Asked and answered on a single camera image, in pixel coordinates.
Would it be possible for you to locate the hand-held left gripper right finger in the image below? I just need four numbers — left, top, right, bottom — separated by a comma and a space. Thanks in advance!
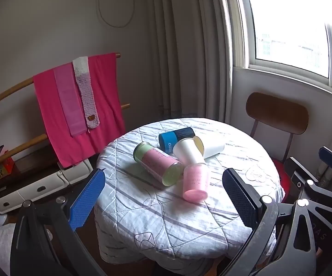
220, 167, 318, 276

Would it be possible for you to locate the red tissue box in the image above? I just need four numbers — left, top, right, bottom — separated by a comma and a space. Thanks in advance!
0, 149, 14, 183

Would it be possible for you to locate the white framed window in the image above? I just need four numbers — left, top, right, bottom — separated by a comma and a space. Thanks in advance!
231, 0, 332, 93

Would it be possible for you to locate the light pink cloth strip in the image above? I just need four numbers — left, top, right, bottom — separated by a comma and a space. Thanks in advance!
53, 63, 87, 137

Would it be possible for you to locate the red seat cushion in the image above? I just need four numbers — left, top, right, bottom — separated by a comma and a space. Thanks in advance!
272, 158, 291, 194

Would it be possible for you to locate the knitted pink white scarf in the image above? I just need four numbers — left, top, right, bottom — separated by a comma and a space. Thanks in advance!
72, 57, 102, 129

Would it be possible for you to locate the hot pink towel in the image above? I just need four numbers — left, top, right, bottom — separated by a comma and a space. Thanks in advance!
33, 52, 126, 169

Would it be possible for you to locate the round table with quilted cloth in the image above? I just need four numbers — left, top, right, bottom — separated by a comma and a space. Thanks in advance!
95, 118, 286, 263

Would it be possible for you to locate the white paper cup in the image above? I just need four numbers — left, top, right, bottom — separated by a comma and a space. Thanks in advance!
172, 136, 205, 166

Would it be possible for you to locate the brown wooden chair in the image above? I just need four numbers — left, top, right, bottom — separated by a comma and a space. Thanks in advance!
246, 92, 309, 203

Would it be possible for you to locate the wooden towel rack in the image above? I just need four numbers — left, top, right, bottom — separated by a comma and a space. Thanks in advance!
0, 52, 131, 173

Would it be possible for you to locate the pink plastic cup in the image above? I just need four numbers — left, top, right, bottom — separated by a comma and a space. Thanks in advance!
182, 163, 209, 202

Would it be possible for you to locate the blue and black cup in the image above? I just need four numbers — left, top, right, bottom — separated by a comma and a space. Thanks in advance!
158, 127, 196, 153

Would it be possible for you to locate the green and pink glass cup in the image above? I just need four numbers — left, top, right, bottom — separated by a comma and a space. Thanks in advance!
133, 142, 184, 186

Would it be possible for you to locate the white wall cable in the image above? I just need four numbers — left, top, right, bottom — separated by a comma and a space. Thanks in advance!
96, 0, 137, 29

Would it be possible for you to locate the white cup with yellow rim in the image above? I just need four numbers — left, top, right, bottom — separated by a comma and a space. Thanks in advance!
194, 136, 225, 159

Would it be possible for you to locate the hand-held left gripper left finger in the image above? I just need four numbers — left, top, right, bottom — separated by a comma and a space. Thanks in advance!
10, 168, 107, 276

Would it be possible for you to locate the white pleated curtain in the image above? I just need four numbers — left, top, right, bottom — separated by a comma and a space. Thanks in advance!
147, 0, 243, 125

